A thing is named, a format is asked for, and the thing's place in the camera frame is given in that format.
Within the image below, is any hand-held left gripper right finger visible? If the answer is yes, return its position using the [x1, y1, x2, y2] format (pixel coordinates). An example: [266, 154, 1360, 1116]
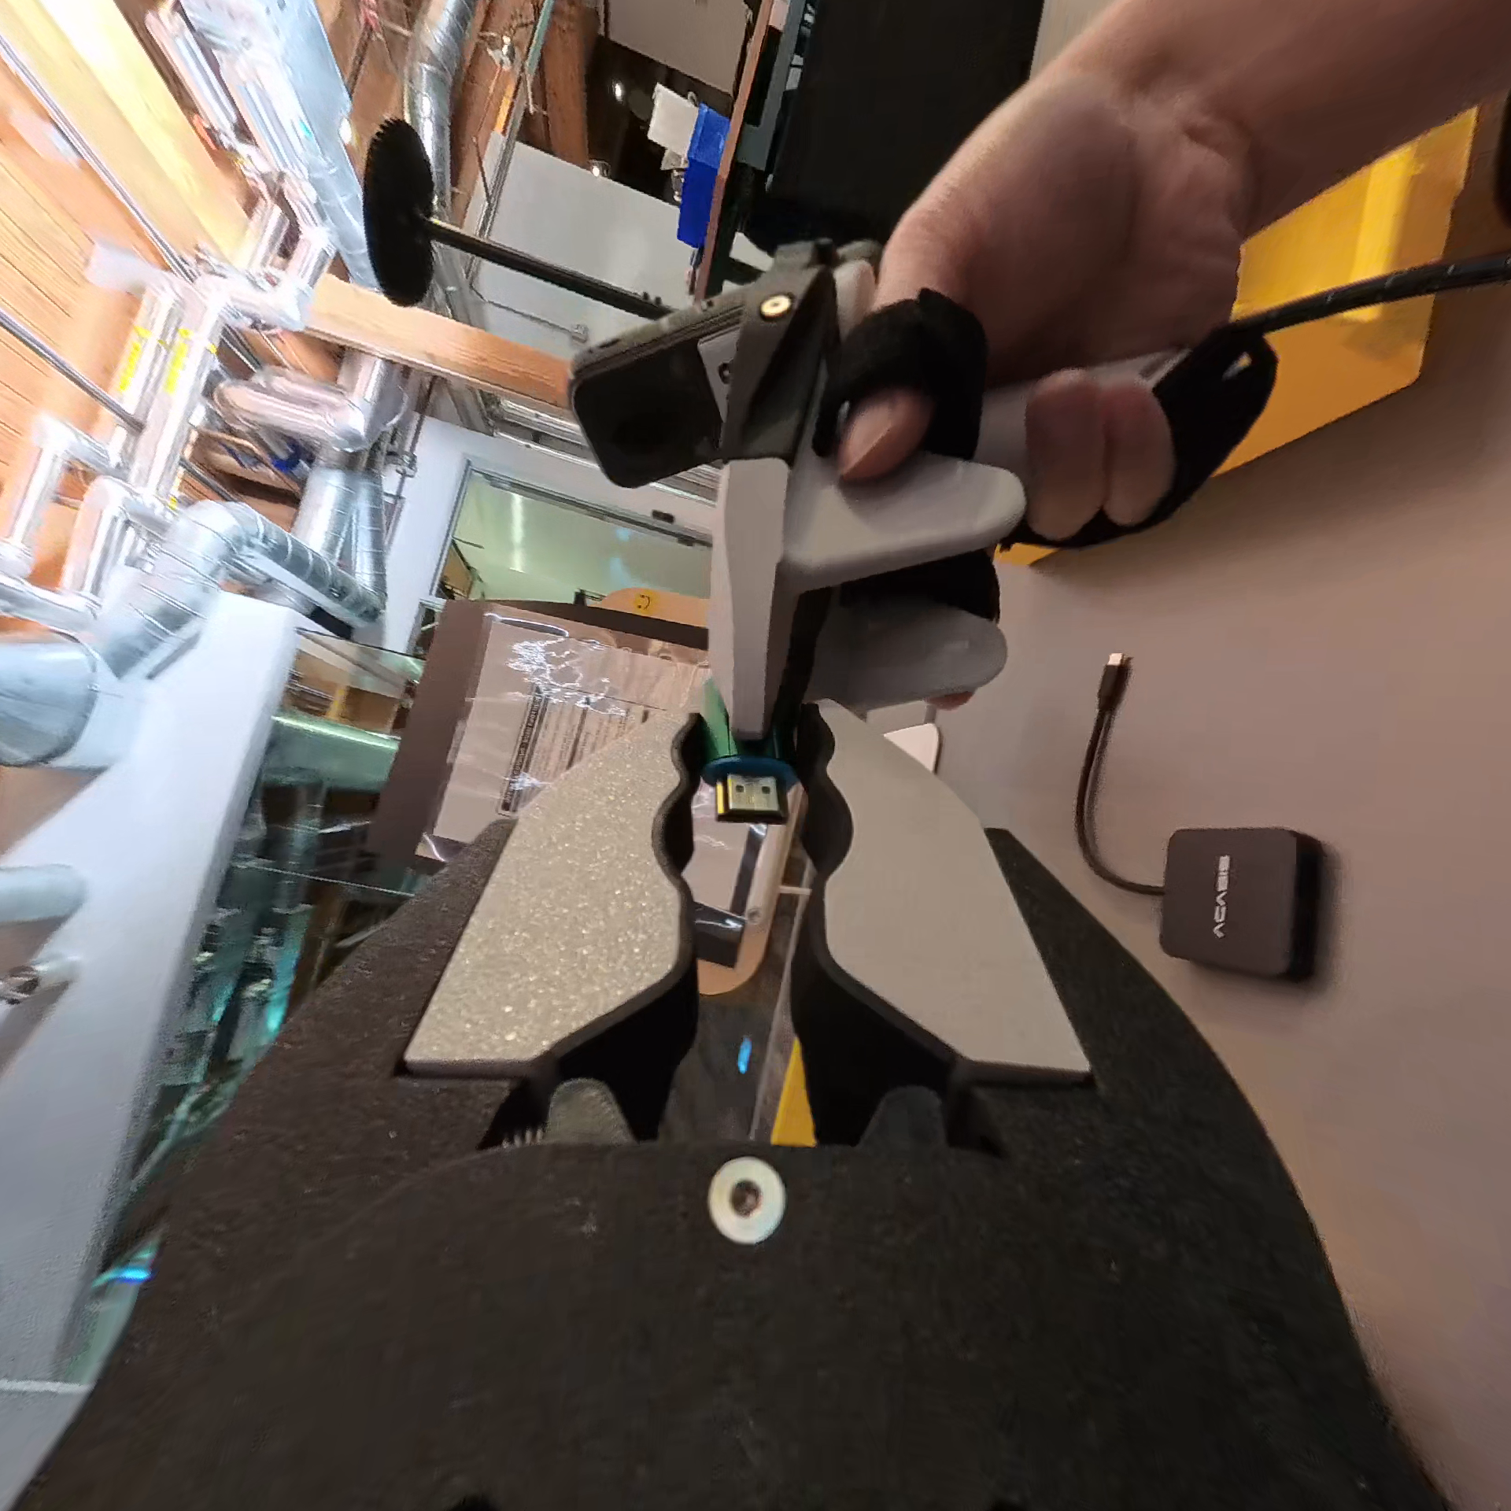
[788, 699, 1095, 1084]

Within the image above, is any black monitor panel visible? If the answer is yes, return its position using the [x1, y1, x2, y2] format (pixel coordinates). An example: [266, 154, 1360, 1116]
[765, 0, 1048, 252]

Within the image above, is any black hdmi cable teal plug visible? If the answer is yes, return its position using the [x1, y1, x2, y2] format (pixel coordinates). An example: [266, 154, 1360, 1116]
[702, 250, 1511, 828]

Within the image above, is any silver ribbed pipe duct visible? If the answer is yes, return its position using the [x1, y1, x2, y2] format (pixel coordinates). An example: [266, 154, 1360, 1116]
[0, 448, 392, 769]

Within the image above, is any black round lamp on rod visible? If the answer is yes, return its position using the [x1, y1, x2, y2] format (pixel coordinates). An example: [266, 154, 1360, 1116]
[362, 118, 665, 322]

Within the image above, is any yellow plastic board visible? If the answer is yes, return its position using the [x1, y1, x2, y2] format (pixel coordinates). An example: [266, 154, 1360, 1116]
[996, 105, 1479, 571]

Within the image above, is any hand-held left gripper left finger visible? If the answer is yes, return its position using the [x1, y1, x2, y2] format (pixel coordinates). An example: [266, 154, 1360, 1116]
[401, 711, 709, 1081]

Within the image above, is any plastic-wrapped brown board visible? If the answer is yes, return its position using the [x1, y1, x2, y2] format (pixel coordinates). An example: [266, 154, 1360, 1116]
[363, 599, 763, 869]

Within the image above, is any silver flexible duct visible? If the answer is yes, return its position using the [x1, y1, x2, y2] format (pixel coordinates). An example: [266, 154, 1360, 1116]
[403, 0, 503, 231]

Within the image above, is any person's right hand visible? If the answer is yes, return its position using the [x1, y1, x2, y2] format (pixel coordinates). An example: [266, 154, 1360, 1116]
[835, 34, 1260, 538]

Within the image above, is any blue box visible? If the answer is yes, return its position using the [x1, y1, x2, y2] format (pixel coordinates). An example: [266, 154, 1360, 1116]
[676, 104, 736, 252]

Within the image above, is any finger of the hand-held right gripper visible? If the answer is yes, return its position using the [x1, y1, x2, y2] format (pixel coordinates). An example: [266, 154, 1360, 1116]
[813, 554, 1012, 719]
[708, 453, 1029, 771]

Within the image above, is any white beam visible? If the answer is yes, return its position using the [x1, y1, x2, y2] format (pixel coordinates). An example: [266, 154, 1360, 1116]
[0, 587, 302, 1511]

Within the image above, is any black usb hub with cable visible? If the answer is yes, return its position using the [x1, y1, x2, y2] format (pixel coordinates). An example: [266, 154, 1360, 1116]
[1073, 648, 1326, 984]

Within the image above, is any person's right forearm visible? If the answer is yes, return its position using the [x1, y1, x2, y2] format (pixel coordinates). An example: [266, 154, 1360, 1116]
[1049, 0, 1511, 237]

